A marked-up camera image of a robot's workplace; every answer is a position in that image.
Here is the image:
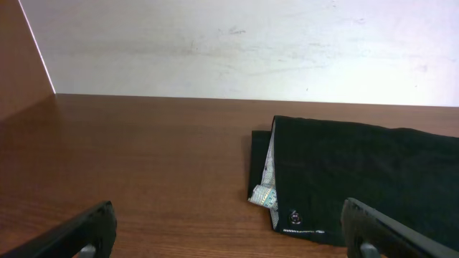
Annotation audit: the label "black shorts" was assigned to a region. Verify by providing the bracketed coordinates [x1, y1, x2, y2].
[247, 115, 458, 249]

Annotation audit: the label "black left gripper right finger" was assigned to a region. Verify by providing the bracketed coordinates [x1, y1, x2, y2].
[341, 198, 458, 258]

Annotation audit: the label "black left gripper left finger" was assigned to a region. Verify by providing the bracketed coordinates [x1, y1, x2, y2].
[1, 201, 117, 258]

